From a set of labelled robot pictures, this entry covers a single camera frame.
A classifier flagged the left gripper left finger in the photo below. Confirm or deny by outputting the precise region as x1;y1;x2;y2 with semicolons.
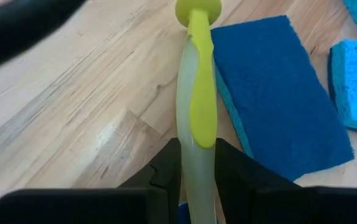
0;138;182;224

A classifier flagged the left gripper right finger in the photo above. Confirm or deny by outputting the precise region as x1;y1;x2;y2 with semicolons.
214;138;357;224

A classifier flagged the green dish brush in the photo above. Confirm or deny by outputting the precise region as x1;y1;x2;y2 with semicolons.
174;0;222;224

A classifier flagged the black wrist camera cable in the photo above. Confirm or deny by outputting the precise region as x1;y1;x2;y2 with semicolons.
0;0;87;75

